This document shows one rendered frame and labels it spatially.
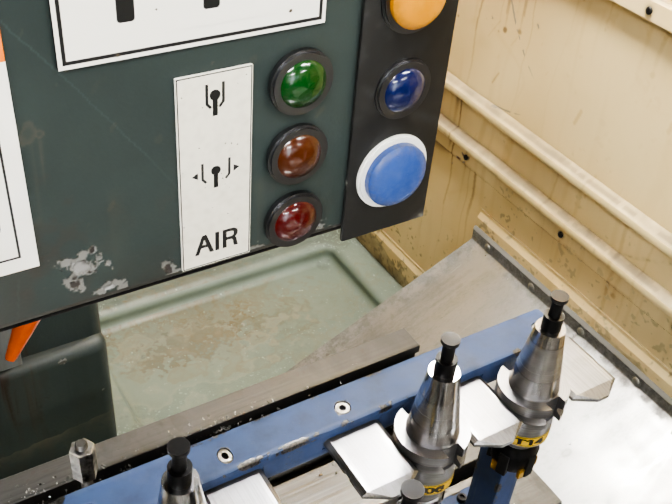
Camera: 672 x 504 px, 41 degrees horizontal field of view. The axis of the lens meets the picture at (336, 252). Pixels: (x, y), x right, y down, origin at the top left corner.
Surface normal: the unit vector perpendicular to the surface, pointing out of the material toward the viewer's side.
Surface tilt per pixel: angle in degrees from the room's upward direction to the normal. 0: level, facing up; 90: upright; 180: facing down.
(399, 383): 0
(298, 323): 0
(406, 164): 87
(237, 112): 90
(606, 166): 90
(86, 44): 90
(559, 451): 24
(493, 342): 0
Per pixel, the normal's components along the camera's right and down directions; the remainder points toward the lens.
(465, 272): -0.28, -0.60
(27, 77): 0.51, 0.56
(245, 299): 0.07, -0.78
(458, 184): -0.85, 0.27
